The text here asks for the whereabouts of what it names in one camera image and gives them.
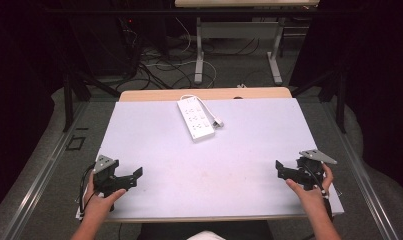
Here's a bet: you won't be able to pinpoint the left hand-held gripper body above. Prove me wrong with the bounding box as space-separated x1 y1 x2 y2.
92 154 137 198

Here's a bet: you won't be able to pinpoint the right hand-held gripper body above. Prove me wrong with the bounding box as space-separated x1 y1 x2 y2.
283 148 339 192

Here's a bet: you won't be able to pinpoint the white power strip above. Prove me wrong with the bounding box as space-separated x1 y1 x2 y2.
176 97 216 144

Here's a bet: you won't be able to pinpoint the person's right hand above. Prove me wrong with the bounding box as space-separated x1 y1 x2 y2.
285 163 335 208

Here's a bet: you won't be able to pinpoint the person's left hand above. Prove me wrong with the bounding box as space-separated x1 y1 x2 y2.
83 172 127 220

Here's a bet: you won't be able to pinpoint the white table cover sheet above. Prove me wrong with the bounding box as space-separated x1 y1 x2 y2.
76 97 345 222

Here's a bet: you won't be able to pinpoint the black metal stand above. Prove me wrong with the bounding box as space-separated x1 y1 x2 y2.
289 64 349 135
62 64 122 133

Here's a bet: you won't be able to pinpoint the person's dark clothing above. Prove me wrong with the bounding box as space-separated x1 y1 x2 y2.
139 220 275 240

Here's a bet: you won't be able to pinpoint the wooden table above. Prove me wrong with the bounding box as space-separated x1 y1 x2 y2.
118 86 293 103

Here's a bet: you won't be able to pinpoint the black curtain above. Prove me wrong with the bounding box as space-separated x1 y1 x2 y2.
288 0 403 201
0 0 70 218

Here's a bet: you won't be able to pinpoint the dark equipment cabinet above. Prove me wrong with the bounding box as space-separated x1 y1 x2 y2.
67 14 145 78

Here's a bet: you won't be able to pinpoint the desk with white metal legs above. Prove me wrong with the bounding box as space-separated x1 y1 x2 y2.
174 0 321 86

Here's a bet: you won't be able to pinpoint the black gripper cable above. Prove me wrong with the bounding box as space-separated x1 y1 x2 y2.
78 162 97 216
303 164 334 223

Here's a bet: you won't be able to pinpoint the black square floor frame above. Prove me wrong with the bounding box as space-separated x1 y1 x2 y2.
65 135 87 152

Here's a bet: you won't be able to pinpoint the aluminium floor rail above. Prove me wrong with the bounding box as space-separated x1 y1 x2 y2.
320 99 402 240
0 100 92 240

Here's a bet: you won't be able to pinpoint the white power strip cable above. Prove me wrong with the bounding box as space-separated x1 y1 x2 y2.
179 94 220 124

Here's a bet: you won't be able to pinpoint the black floor cable bundle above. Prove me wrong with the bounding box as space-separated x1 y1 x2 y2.
115 36 262 91

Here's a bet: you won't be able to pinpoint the white floor cable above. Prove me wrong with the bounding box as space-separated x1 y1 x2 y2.
143 16 218 89

